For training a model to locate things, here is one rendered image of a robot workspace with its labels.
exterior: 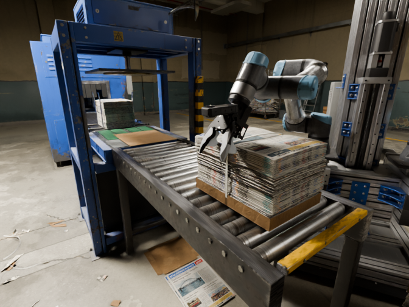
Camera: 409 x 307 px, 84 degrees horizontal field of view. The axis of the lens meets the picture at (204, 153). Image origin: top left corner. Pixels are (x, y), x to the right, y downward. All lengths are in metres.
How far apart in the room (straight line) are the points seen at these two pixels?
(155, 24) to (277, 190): 1.54
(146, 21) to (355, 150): 1.61
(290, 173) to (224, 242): 0.27
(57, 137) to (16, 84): 5.23
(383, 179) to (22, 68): 8.88
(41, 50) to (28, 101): 5.24
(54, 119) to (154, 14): 2.48
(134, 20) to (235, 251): 1.60
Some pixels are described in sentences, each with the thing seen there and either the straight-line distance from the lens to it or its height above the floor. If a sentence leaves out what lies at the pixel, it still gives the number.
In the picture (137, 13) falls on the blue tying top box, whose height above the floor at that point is 1.67.
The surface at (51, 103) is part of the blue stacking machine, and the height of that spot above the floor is 0.95.
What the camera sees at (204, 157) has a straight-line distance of 0.86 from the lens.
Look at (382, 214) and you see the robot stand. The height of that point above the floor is 0.50.
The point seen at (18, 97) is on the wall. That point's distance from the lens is 9.06.
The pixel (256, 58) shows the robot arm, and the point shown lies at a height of 1.29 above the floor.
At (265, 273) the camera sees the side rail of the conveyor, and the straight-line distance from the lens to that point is 0.61.
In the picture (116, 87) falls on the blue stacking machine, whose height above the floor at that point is 1.16.
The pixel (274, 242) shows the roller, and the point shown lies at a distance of 0.70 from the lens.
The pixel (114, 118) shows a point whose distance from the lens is 2.40.
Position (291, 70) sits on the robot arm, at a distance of 1.18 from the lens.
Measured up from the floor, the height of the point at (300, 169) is 0.97.
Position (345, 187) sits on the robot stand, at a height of 0.64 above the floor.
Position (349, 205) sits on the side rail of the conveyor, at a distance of 0.99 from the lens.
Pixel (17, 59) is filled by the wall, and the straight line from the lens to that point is 9.08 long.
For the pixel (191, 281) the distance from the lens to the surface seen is 1.67.
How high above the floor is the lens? 1.22
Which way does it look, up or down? 17 degrees down
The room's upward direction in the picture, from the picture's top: straight up
